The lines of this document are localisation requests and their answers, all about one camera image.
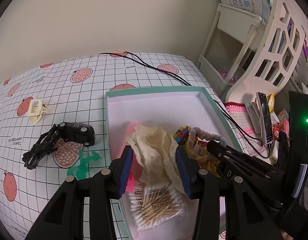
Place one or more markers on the fruit print checked tablecloth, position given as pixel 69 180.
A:
pixel 69 100

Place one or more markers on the cream lace cloth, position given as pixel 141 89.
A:
pixel 154 150

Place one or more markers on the cream claw hair clip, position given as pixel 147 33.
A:
pixel 35 110

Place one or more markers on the small pink box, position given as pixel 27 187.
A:
pixel 285 126

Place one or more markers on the pale blue booklet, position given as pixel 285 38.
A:
pixel 241 0

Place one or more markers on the white lattice panel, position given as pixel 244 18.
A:
pixel 253 90

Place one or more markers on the teal-edged white cardboard box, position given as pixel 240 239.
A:
pixel 156 110

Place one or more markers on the cotton swab pack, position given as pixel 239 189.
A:
pixel 144 215

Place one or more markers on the black cloth item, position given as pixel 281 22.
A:
pixel 283 147

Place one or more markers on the black toy car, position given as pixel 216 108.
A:
pixel 76 132

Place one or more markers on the colourful block toy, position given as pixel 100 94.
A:
pixel 181 133

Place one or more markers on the pink white crocheted mat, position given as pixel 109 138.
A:
pixel 253 143

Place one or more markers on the colourful puzzle cube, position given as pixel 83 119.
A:
pixel 283 115

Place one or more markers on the grey phone stand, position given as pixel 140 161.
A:
pixel 252 115

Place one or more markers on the yellow snack packet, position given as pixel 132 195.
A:
pixel 210 166

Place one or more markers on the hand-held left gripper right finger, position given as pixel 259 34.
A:
pixel 184 175

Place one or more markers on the black jointed toy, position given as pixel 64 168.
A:
pixel 41 147

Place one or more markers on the green plastic trinket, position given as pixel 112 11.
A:
pixel 81 167

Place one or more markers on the pastel fuzzy hair band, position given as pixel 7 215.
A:
pixel 193 140

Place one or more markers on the black smartphone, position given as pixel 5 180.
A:
pixel 265 115

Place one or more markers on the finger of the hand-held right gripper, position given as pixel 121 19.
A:
pixel 216 148
pixel 227 171

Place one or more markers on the pink hair roller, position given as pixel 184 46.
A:
pixel 131 185

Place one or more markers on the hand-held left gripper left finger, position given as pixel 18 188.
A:
pixel 125 172

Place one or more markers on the small yellow snack pack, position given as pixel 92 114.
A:
pixel 270 102

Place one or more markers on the white tiered storage rack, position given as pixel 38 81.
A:
pixel 231 20

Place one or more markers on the bundle of gold hairpins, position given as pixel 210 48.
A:
pixel 161 200

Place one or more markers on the pink plastic trinket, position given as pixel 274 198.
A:
pixel 226 76

